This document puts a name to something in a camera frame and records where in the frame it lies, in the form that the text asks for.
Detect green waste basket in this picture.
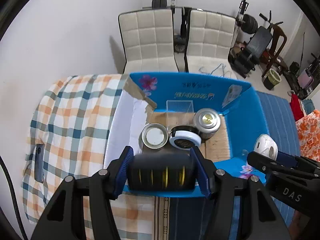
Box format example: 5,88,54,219
263,69,281,90

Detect blue cardboard box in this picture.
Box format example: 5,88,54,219
103,72,268,200

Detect black weight bench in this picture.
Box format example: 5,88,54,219
228,26,272,79

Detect black cylindrical jar gold rings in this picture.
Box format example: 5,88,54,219
127,152,196,192

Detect orange floral cloth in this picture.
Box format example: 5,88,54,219
296,110,320,162

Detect barbell weight rack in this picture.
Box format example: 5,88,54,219
233,0,258,43

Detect right white quilted chair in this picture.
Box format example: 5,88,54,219
184,9,237,79

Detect black cable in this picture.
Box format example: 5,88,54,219
0,155,29,240

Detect white oval device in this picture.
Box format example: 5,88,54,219
254,134,278,160

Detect red cloth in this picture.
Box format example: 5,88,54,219
290,94,304,121

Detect silver round tin gold lid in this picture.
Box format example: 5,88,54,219
193,108,221,140

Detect white quilted chair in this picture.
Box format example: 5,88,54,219
118,9,178,74
184,9,237,79

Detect brown wooden chair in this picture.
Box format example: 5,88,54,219
260,22,287,77

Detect dark smartphone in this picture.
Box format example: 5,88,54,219
34,144,44,183

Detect black white round container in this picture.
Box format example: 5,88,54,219
169,126,202,151

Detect left white quilted chair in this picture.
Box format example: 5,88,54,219
118,9,178,74

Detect clear acrylic cube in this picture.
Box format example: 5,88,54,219
166,100,195,130

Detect plaid checkered cloth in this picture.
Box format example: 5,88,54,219
22,74,150,224

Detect blue striped blanket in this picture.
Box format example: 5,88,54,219
168,92,300,239

